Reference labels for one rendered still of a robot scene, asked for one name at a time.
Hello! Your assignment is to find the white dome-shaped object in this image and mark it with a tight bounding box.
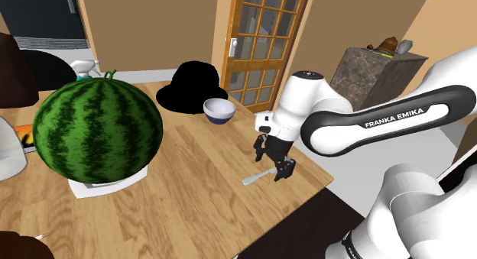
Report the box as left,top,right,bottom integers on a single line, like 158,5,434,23
0,115,29,183

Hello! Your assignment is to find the white and blue bowl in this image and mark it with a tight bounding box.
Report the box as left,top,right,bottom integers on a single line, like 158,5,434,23
203,97,237,125

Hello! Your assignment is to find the wooden glass-pane door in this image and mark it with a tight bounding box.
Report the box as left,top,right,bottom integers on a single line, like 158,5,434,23
219,0,312,115

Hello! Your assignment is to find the black hat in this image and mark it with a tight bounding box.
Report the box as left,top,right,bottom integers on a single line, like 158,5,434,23
155,60,229,115

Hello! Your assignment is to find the dark robot stand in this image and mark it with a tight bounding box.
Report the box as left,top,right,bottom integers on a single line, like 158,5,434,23
236,186,368,259

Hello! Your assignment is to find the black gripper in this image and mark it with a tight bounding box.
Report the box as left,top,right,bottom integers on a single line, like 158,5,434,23
254,134,297,183

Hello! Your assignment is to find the black refrigerator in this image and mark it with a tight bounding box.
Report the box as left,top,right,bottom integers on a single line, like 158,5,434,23
0,0,91,50

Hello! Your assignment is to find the stone-patterned cabinet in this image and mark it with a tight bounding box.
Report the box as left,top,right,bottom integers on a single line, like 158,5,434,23
329,36,429,112

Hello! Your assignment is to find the wooden table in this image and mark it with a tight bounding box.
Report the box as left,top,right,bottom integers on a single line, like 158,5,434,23
0,79,335,259

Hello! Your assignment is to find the white square plate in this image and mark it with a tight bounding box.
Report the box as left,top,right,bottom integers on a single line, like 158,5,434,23
67,165,149,199

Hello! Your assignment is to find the dark brown chair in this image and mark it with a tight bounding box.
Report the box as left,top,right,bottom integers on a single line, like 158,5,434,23
0,31,41,109

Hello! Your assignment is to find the silver table knife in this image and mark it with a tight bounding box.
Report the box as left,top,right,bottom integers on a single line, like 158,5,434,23
242,167,278,187

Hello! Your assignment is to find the brown rounded object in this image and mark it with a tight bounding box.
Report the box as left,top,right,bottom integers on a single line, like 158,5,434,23
0,230,56,259

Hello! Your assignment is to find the black round chair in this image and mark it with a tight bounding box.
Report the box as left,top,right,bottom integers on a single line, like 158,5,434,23
20,49,78,92

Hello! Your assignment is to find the green striped watermelon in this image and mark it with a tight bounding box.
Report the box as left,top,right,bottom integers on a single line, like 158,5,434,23
32,70,164,185

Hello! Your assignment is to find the orange book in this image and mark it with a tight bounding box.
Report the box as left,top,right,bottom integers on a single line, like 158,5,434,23
13,124,37,154

